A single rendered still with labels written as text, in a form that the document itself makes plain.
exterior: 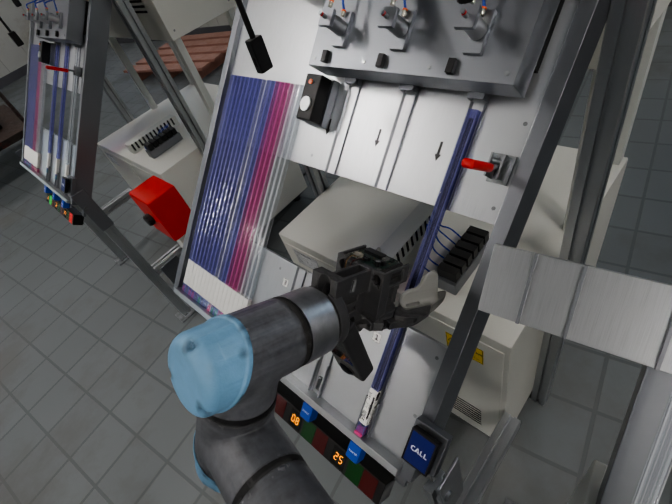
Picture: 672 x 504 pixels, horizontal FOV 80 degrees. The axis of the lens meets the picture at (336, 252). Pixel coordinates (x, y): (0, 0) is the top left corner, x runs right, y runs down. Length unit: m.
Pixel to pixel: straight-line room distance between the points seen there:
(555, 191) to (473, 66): 0.66
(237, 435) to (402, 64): 0.49
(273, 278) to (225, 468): 0.45
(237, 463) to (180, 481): 1.30
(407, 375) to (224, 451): 0.31
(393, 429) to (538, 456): 0.82
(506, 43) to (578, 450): 1.18
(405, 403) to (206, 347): 0.38
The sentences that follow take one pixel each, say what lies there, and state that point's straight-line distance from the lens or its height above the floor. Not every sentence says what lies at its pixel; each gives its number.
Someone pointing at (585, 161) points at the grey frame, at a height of 0.92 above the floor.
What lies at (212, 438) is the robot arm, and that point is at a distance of 0.42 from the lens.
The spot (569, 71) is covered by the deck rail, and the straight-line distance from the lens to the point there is 0.57.
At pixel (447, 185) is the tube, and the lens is 0.58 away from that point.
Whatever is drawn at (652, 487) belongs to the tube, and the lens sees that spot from 0.46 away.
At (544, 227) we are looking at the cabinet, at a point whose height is 0.62.
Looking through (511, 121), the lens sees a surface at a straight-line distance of 0.58.
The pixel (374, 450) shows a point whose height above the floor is 0.74.
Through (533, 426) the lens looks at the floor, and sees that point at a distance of 1.47.
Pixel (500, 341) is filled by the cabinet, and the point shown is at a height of 0.62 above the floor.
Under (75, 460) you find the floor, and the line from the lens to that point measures 2.03.
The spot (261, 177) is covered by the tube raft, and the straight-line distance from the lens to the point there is 0.82.
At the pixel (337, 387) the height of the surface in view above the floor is 0.74.
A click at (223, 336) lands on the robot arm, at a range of 0.35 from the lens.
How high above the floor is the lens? 1.37
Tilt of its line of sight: 44 degrees down
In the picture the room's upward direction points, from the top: 21 degrees counter-clockwise
